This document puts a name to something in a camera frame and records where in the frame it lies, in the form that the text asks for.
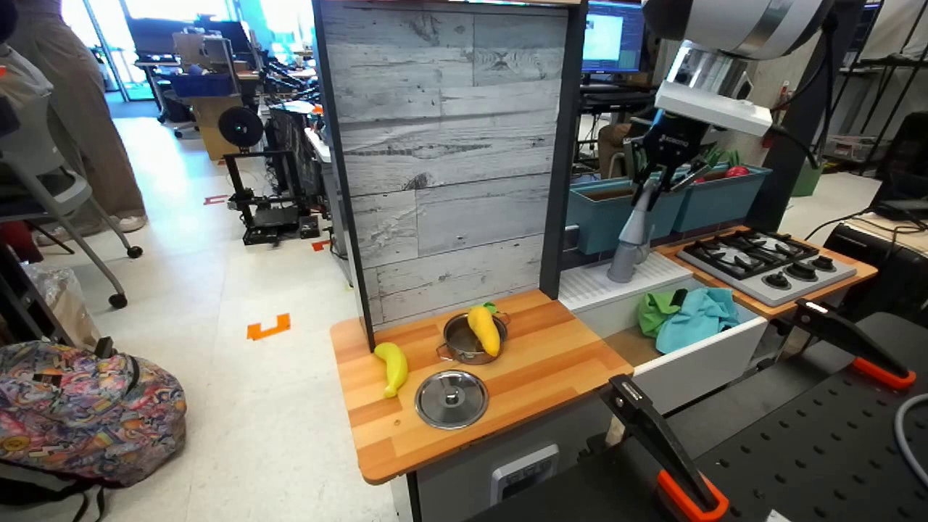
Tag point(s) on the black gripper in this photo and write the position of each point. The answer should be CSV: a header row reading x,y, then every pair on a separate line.
x,y
678,147

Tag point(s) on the grey toy sink faucet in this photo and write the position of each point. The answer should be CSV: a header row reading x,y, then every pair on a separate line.
x,y
634,249

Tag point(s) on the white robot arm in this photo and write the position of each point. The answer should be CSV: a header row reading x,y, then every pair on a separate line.
x,y
743,25

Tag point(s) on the red toy radish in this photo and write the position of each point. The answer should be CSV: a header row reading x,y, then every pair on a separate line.
x,y
723,163

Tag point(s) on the teal planter box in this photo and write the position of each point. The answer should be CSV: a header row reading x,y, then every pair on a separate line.
x,y
600,220
726,198

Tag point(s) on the black burner grate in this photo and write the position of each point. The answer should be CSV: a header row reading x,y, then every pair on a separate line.
x,y
743,253

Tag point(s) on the wooden countertop under stove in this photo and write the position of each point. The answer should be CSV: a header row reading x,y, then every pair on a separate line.
x,y
713,280

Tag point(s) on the green cloth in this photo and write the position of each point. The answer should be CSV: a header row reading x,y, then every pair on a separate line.
x,y
653,308

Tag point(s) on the teal cloth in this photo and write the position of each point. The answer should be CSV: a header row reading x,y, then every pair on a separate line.
x,y
701,315

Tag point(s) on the black stove knob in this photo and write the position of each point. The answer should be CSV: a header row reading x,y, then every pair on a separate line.
x,y
803,272
824,262
779,280

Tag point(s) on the computer monitor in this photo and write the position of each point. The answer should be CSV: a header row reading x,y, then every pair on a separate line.
x,y
604,40

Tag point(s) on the grey toy stove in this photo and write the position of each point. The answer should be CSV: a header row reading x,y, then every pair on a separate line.
x,y
797,291

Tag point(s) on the white toy sink basin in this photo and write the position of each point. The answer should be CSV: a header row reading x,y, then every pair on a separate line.
x,y
707,366

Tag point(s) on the black clamp orange tip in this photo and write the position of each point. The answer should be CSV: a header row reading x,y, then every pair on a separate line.
x,y
658,437
843,336

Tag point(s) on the wooden countertop with toys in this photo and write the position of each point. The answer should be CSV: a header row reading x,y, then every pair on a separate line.
x,y
540,366

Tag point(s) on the black office chair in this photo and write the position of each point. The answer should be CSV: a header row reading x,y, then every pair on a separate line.
x,y
903,163

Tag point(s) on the grey wood backsplash panel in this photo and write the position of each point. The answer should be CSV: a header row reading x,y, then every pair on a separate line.
x,y
444,147

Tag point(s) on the yellow toy corn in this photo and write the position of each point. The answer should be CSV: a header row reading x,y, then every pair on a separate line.
x,y
482,331

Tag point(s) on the small metal pot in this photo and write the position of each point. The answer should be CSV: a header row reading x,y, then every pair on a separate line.
x,y
459,347

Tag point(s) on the metal pot lid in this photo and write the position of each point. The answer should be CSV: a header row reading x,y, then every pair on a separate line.
x,y
450,399

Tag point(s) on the yellow toy banana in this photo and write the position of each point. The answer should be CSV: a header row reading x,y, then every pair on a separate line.
x,y
392,366

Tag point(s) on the grey kitchen cabinet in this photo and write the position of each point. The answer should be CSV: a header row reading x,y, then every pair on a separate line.
x,y
466,483

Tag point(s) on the black 3D printer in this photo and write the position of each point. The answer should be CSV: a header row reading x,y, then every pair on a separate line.
x,y
278,220

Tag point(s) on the person in khaki trousers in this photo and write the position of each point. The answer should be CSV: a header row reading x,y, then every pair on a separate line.
x,y
78,117

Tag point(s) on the grey folding chair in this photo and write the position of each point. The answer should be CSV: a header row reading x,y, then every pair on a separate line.
x,y
59,192

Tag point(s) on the colourful patterned backpack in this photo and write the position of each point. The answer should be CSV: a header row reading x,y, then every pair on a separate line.
x,y
88,415

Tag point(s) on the black frame post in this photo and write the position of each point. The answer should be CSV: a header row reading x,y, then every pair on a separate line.
x,y
568,147
344,192

